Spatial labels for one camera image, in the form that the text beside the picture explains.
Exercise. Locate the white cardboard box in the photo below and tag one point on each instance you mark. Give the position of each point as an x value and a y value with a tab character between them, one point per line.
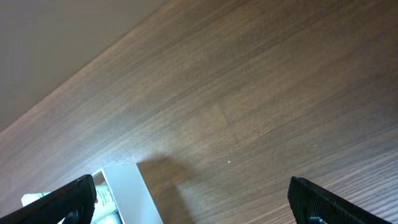
130	193

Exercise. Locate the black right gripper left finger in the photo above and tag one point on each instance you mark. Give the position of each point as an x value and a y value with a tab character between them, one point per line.
72	203

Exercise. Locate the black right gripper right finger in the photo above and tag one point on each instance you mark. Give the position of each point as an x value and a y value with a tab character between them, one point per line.
311	203

